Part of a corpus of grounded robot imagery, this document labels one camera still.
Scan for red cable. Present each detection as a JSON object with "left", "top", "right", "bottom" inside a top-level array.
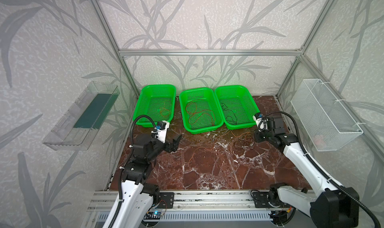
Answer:
[{"left": 185, "top": 100, "right": 217, "bottom": 128}]

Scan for black cable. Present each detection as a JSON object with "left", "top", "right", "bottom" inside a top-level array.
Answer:
[{"left": 221, "top": 103, "right": 241, "bottom": 125}]

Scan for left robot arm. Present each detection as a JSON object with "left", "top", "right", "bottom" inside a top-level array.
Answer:
[{"left": 104, "top": 115, "right": 182, "bottom": 228}]

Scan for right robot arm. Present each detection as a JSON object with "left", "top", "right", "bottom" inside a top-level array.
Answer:
[{"left": 253, "top": 111, "right": 381, "bottom": 228}]

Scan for right green plastic basket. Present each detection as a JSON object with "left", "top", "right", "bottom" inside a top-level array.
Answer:
[{"left": 214, "top": 85, "right": 260, "bottom": 130}]

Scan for green plastic basket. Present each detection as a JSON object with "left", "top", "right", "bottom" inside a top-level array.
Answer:
[
  {"left": 179, "top": 87, "right": 224, "bottom": 134},
  {"left": 214, "top": 85, "right": 260, "bottom": 130},
  {"left": 133, "top": 84, "right": 177, "bottom": 123}
]

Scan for middle green plastic basket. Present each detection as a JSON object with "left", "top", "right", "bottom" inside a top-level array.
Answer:
[{"left": 179, "top": 87, "right": 224, "bottom": 134}]

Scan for left green plastic basket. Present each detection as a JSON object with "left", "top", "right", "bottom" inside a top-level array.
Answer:
[{"left": 133, "top": 84, "right": 177, "bottom": 123}]

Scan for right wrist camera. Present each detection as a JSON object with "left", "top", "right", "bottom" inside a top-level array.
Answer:
[{"left": 253, "top": 112, "right": 266, "bottom": 131}]

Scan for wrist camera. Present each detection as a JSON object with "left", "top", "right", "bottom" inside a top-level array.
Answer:
[
  {"left": 253, "top": 112, "right": 266, "bottom": 131},
  {"left": 151, "top": 121, "right": 170, "bottom": 143}
]

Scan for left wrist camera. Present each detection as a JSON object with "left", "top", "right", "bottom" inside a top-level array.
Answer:
[{"left": 151, "top": 121, "right": 170, "bottom": 143}]

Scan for white wire mesh basket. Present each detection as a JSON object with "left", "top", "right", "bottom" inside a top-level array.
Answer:
[{"left": 291, "top": 79, "right": 364, "bottom": 152}]

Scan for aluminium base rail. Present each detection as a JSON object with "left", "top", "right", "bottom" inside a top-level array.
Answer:
[{"left": 88, "top": 189, "right": 340, "bottom": 212}]

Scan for clear acrylic wall shelf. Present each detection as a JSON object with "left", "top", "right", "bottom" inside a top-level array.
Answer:
[{"left": 43, "top": 81, "right": 120, "bottom": 151}]

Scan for aluminium frame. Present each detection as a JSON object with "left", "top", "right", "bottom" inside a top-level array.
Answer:
[{"left": 83, "top": 0, "right": 384, "bottom": 214}]

